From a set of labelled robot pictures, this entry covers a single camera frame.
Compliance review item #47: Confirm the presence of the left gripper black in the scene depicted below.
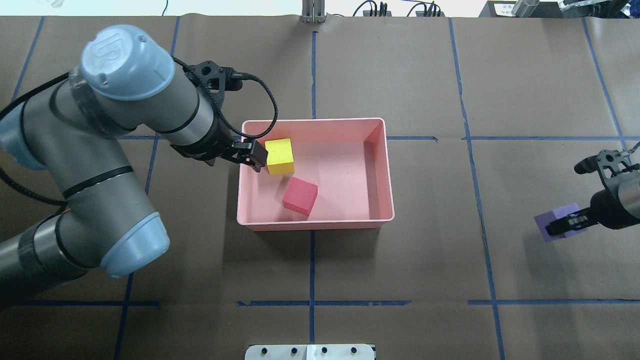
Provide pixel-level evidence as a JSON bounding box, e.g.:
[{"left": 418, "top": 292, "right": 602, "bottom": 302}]
[{"left": 170, "top": 112, "right": 268, "bottom": 173}]

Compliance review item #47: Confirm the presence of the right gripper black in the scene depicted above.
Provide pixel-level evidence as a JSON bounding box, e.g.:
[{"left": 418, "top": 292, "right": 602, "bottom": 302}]
[{"left": 545, "top": 193, "right": 621, "bottom": 237}]

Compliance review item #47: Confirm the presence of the yellow foam block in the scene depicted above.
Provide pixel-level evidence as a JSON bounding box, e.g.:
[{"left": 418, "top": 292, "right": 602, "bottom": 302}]
[{"left": 264, "top": 137, "right": 295, "bottom": 176}]

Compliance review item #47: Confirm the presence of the purple foam block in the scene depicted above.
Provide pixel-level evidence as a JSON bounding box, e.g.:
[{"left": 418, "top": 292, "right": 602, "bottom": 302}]
[{"left": 533, "top": 202, "right": 588, "bottom": 243}]

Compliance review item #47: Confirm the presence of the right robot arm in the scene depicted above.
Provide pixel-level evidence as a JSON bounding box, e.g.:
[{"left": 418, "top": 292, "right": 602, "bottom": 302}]
[{"left": 544, "top": 175, "right": 640, "bottom": 237}]

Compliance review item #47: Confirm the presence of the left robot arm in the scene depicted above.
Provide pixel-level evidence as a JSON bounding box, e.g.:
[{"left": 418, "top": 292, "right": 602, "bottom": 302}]
[{"left": 1, "top": 24, "right": 278, "bottom": 310}]

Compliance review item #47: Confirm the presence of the pink plastic bin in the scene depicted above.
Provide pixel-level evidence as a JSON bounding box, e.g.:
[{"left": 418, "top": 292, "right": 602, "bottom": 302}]
[{"left": 236, "top": 117, "right": 395, "bottom": 231}]

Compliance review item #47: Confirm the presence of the red foam block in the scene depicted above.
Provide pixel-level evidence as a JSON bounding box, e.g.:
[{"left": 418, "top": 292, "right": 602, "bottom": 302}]
[{"left": 281, "top": 177, "right": 319, "bottom": 217}]

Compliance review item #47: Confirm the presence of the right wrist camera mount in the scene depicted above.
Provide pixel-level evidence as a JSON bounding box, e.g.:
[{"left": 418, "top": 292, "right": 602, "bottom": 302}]
[{"left": 573, "top": 150, "right": 639, "bottom": 179}]

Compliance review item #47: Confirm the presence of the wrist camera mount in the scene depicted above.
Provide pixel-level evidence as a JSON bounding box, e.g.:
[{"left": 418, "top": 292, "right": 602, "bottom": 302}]
[
  {"left": 573, "top": 150, "right": 639, "bottom": 179},
  {"left": 182, "top": 60, "right": 243, "bottom": 104}
]

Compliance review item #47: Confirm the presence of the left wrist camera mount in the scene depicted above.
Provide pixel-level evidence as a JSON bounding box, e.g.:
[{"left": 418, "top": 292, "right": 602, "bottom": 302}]
[{"left": 182, "top": 60, "right": 243, "bottom": 104}]

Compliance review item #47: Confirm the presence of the aluminium frame post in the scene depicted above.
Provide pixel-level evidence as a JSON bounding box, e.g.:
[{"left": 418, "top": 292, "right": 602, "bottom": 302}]
[{"left": 300, "top": 0, "right": 327, "bottom": 24}]

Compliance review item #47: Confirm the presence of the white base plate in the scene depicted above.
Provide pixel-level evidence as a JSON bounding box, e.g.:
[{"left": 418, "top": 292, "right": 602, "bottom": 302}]
[{"left": 244, "top": 343, "right": 377, "bottom": 360}]

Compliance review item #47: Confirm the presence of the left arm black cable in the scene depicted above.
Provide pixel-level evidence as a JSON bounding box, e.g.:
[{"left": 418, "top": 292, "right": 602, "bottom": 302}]
[{"left": 0, "top": 56, "right": 279, "bottom": 206}]

